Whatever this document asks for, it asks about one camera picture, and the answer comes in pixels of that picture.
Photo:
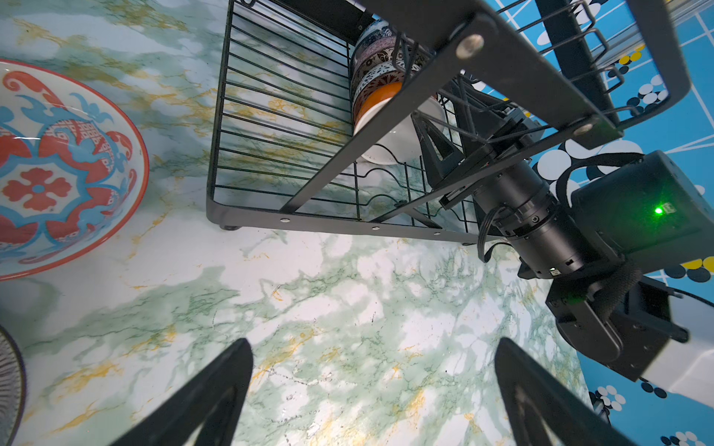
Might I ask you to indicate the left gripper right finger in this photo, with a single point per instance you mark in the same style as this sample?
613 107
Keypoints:
537 403

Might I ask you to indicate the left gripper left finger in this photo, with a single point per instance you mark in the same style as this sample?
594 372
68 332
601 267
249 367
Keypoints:
209 405

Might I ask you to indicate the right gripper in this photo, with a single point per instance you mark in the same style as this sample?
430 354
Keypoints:
484 137

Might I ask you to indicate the plain white bowl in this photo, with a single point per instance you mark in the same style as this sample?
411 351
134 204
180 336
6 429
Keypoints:
399 145

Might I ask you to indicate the brown white patterned bowl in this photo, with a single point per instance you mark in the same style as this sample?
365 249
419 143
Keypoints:
386 73

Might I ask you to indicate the black white leaf bowl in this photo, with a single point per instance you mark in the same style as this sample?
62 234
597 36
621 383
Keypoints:
379 52

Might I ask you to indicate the blue floral bowl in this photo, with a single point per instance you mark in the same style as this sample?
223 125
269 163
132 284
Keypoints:
375 31

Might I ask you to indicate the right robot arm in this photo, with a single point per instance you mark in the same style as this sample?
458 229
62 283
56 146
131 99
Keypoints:
599 245

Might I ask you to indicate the pink striped bowl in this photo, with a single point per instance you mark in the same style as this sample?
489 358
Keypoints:
13 388

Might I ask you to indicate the red blue patterned bowl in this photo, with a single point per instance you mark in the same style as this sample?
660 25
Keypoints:
74 169

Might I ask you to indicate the black wire dish rack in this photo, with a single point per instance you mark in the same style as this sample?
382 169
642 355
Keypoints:
283 152

